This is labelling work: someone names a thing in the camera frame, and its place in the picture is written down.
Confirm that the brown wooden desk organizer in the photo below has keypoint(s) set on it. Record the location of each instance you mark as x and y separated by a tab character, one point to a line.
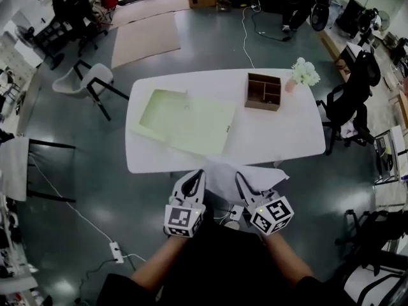
263	92

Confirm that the brown cardboard floor sheet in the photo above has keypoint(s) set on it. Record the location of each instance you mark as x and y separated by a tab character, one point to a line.
145	40

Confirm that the person's left forearm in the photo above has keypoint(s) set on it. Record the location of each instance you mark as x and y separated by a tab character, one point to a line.
162	260

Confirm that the black office chair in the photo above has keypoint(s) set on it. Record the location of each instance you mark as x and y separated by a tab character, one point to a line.
347	107
79	14

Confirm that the wooden low bench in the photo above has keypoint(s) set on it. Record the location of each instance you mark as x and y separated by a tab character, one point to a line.
331	48

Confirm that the person's right forearm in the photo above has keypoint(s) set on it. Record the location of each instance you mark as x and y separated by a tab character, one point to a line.
287	257

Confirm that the black cabinet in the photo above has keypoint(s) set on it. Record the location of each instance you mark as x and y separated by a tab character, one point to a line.
350	14

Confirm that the white flower bouquet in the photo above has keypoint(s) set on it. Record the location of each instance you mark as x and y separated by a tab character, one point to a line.
306	72

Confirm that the person's black clothing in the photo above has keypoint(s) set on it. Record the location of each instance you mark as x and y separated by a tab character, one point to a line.
223	266

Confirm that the white cloth sheet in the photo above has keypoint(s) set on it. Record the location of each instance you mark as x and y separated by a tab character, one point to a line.
223	174

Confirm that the beige floor mat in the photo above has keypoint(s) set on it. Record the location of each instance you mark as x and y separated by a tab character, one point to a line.
143	10

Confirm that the grey table black frame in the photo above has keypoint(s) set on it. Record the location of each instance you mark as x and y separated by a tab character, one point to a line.
14	167

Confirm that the white chair black legs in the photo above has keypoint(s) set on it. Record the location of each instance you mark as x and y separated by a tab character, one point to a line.
95	78

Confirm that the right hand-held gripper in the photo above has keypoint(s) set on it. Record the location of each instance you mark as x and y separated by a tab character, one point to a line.
271	214

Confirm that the black white-seat chair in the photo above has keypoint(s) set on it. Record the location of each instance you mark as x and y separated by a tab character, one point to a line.
366	280

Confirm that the white power strip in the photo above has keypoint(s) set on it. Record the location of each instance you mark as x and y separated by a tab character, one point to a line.
117	252

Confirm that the black pedestal fan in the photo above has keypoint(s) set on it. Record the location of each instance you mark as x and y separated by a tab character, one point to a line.
24	33

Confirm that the pink vase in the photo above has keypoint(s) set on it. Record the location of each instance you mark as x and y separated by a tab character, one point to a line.
290	86

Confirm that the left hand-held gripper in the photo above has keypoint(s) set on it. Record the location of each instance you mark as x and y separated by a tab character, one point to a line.
183	217

